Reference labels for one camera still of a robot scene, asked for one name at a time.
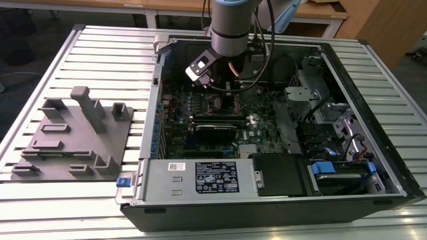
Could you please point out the silver CPU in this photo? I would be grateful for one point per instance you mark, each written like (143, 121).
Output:
(218, 105)

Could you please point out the metal locking lever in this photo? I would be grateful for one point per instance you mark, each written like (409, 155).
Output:
(246, 107)

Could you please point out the CPU socket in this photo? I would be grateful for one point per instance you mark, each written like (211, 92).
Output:
(210, 111)

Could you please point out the metal drive cage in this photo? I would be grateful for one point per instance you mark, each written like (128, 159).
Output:
(297, 96)

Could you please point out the green motherboard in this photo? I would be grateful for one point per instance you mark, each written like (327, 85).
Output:
(263, 125)

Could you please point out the small black graphics card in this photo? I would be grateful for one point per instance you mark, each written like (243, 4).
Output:
(215, 133)

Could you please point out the silver chipset heatsink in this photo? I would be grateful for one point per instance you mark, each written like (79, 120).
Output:
(249, 148)

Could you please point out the grey power supply unit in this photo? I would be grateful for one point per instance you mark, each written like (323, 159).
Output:
(167, 185)

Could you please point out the wooden cabinet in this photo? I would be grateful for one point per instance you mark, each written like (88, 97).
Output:
(383, 25)

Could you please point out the grey parts rack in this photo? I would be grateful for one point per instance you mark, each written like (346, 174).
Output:
(76, 140)

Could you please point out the blue case latch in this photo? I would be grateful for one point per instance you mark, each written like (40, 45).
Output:
(123, 182)

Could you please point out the hard disk in blue carrier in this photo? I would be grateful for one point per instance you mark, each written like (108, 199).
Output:
(337, 178)

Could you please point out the black PC case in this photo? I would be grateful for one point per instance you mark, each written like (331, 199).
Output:
(234, 215)

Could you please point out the black office chair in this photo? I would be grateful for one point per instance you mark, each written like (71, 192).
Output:
(16, 37)

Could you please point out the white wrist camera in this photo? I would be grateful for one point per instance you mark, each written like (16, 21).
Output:
(196, 70)

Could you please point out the wooden desk white frame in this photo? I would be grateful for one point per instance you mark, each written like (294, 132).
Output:
(321, 15)
(100, 2)

